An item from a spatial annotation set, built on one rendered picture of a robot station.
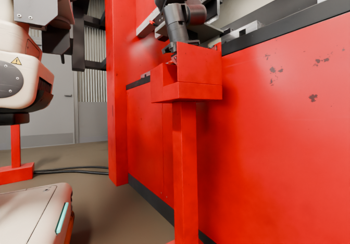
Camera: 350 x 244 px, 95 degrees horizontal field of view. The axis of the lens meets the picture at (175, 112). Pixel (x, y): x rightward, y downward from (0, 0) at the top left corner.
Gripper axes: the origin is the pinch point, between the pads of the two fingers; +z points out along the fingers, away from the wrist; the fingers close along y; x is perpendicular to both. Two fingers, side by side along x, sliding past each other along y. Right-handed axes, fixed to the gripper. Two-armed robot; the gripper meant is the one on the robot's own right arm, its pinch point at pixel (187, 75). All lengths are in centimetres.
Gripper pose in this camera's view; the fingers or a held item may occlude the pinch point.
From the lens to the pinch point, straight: 50.9
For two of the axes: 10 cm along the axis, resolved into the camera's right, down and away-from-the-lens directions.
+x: -5.0, 0.0, 8.7
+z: 2.4, 9.6, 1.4
